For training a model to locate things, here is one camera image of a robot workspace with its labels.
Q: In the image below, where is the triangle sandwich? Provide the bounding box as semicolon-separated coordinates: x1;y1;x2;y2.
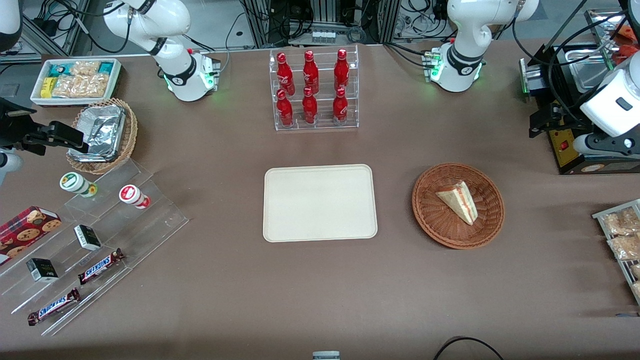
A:
435;181;479;226

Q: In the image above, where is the cream plastic tray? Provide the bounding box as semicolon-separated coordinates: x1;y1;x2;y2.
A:
263;164;379;243

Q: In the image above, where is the clear puffed snack bag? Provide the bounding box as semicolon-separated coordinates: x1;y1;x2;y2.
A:
52;74;110;98
70;61;101;77

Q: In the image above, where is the red cola bottle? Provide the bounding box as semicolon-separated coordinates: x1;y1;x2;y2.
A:
276;52;296;96
302;87;318;125
303;50;320;95
276;89;294;127
334;48;350;93
332;87;349;124

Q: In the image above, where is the clear acrylic bottle rack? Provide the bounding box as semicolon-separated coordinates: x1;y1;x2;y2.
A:
269;44;360;132

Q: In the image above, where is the small black carton box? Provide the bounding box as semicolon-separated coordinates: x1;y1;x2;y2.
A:
74;224;102;251
26;258;59;284

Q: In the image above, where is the aluminium frame rack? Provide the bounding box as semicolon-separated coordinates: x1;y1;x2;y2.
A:
240;0;401;48

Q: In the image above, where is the light tan wicker basket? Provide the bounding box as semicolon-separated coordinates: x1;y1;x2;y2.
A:
66;98;138;175

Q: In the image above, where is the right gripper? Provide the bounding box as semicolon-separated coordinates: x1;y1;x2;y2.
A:
0;97;89;154

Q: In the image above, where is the green lid yogurt cup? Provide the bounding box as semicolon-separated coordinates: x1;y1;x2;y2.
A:
59;172;98;198

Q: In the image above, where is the black yellow food warmer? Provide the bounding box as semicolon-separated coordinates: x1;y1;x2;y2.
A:
519;9;640;176

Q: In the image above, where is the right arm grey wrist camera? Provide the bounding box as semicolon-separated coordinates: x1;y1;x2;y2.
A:
0;150;24;187

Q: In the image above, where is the clear acrylic stepped display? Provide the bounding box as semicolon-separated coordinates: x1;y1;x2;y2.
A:
0;159;190;337

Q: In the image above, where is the brown round wicker basket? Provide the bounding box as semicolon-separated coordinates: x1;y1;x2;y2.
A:
411;162;506;250

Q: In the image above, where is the Snickers chocolate bar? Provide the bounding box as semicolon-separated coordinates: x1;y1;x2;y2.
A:
27;288;81;327
77;248;125;286

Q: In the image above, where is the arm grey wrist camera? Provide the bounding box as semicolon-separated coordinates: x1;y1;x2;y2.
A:
0;150;24;187
572;131;640;162

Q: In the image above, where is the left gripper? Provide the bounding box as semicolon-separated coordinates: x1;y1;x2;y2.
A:
529;86;632;139

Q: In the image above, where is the red lid yogurt cup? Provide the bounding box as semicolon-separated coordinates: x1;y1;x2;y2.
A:
119;184;151;210

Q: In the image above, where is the aluminium foil container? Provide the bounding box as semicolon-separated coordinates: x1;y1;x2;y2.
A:
70;104;127;162

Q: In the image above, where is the tray of bagged snacks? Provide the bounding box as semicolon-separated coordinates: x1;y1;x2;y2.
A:
592;199;640;306

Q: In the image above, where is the red plaid cookie box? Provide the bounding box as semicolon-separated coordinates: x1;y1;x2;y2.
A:
0;205;62;266

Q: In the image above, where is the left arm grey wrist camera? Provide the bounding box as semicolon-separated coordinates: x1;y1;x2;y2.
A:
572;131;640;162

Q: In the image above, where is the white rectangular snack bin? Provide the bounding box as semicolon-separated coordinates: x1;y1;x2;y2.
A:
30;58;123;108

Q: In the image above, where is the black looped cable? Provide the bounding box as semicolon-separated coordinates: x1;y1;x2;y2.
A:
433;336;506;360

